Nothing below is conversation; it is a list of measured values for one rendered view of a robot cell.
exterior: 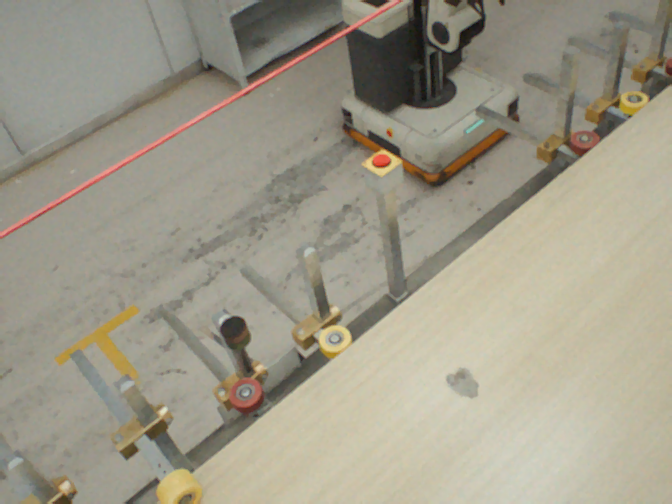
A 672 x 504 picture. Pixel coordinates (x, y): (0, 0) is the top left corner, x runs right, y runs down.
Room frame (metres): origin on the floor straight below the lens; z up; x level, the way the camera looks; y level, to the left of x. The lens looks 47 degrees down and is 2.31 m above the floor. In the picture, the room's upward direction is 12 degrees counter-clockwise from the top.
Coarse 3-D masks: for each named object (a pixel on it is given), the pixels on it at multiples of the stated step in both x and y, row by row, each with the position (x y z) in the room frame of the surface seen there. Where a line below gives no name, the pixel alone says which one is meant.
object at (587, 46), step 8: (568, 40) 2.17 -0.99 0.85; (576, 40) 2.15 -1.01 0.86; (584, 40) 2.14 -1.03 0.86; (584, 48) 2.12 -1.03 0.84; (592, 48) 2.09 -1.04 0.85; (600, 48) 2.07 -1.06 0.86; (608, 48) 2.06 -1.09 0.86; (600, 56) 2.06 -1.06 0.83; (608, 56) 2.03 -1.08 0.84; (624, 64) 1.98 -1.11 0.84; (632, 64) 1.95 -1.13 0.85; (656, 72) 1.88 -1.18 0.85; (664, 72) 1.86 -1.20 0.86; (664, 80) 1.85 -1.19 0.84
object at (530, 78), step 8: (528, 72) 2.05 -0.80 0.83; (528, 80) 2.02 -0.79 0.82; (536, 80) 2.00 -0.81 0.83; (544, 80) 1.99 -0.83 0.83; (544, 88) 1.96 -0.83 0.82; (552, 88) 1.94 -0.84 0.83; (576, 96) 1.86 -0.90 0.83; (584, 96) 1.85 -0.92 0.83; (576, 104) 1.85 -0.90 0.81; (584, 104) 1.83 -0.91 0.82; (608, 112) 1.75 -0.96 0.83; (616, 112) 1.74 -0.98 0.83; (616, 120) 1.72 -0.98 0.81; (624, 120) 1.70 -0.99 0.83
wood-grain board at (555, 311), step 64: (640, 128) 1.57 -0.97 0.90; (576, 192) 1.36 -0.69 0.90; (640, 192) 1.31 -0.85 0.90; (512, 256) 1.18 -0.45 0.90; (576, 256) 1.14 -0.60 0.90; (640, 256) 1.09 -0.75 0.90; (384, 320) 1.06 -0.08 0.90; (448, 320) 1.02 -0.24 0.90; (512, 320) 0.98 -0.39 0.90; (576, 320) 0.94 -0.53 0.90; (640, 320) 0.91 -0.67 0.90; (320, 384) 0.91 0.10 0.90; (384, 384) 0.88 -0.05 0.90; (512, 384) 0.81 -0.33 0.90; (576, 384) 0.78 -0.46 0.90; (640, 384) 0.75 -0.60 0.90; (256, 448) 0.78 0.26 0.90; (320, 448) 0.75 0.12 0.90; (384, 448) 0.72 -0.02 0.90; (448, 448) 0.69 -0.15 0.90; (512, 448) 0.66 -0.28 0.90; (576, 448) 0.63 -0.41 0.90; (640, 448) 0.60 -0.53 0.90
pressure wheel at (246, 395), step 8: (240, 384) 0.96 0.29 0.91; (248, 384) 0.95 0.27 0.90; (256, 384) 0.95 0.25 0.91; (232, 392) 0.94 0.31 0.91; (240, 392) 0.94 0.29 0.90; (248, 392) 0.93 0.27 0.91; (256, 392) 0.92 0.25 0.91; (232, 400) 0.92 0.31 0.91; (240, 400) 0.91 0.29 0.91; (248, 400) 0.91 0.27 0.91; (256, 400) 0.90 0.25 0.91; (240, 408) 0.90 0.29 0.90; (248, 408) 0.89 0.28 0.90; (256, 408) 0.90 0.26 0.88; (256, 416) 0.93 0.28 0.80
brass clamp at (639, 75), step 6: (642, 60) 1.94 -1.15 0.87; (648, 60) 1.93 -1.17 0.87; (654, 60) 1.93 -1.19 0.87; (660, 60) 1.92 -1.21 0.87; (666, 60) 1.94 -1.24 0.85; (636, 66) 1.91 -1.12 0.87; (648, 66) 1.90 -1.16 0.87; (654, 66) 1.90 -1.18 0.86; (660, 66) 1.92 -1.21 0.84; (636, 72) 1.90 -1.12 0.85; (642, 72) 1.89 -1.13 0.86; (648, 72) 1.88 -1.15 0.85; (636, 78) 1.90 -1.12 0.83; (642, 78) 1.88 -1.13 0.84; (648, 78) 1.89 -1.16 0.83
